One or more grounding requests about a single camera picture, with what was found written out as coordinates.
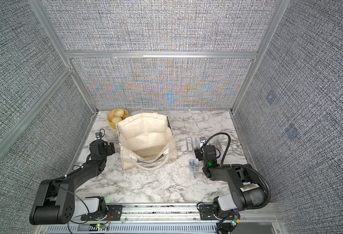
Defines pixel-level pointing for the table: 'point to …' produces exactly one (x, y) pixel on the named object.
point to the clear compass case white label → (202, 140)
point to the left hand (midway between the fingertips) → (105, 142)
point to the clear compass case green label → (219, 144)
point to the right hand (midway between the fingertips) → (205, 142)
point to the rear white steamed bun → (119, 112)
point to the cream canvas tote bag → (146, 141)
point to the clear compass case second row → (200, 167)
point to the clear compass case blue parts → (193, 164)
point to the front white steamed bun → (116, 119)
